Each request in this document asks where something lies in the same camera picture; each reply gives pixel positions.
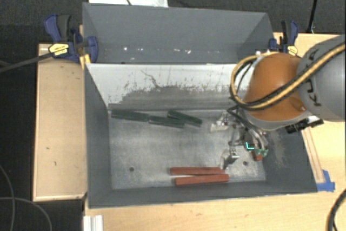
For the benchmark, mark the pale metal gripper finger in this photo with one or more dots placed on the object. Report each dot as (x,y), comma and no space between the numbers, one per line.
(219,125)
(232,156)

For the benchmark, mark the dark green flat block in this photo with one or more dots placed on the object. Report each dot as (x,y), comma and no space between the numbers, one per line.
(129,115)
(186,118)
(165,121)

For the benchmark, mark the red-brown flat block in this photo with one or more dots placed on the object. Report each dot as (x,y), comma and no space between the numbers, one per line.
(201,179)
(197,170)

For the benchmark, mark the grey metal bin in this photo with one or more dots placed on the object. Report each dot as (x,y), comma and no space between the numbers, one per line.
(167,143)

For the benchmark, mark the pale wood flat board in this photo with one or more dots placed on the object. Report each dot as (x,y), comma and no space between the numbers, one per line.
(60,121)

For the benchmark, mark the black cylinder on white bracket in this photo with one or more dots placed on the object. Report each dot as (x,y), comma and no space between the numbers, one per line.
(297,126)

